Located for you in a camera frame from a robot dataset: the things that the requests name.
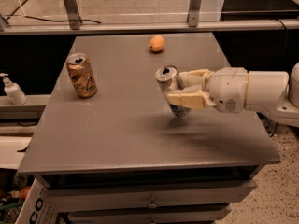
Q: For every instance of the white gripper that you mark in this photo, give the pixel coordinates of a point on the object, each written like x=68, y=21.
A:
x=228, y=88

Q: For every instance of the silver redbull can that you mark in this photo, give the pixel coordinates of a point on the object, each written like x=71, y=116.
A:
x=168, y=79

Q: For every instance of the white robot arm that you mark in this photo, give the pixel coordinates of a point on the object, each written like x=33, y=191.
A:
x=271, y=93

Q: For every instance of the gold soda can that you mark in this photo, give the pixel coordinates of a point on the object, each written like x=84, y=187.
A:
x=81, y=74

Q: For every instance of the orange lemon fruit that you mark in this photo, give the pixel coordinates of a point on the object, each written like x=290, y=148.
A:
x=156, y=44

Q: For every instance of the grey drawer cabinet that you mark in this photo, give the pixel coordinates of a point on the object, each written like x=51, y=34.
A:
x=122, y=157

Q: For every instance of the white pump bottle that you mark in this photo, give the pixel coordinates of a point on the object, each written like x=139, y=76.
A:
x=13, y=90

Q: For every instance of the white cardboard box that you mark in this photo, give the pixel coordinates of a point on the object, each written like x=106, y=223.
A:
x=36, y=210

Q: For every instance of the small orange ball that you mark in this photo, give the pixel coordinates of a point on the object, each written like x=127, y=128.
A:
x=25, y=192

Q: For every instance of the metal railing frame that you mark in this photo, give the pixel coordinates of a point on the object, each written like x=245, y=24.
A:
x=106, y=17

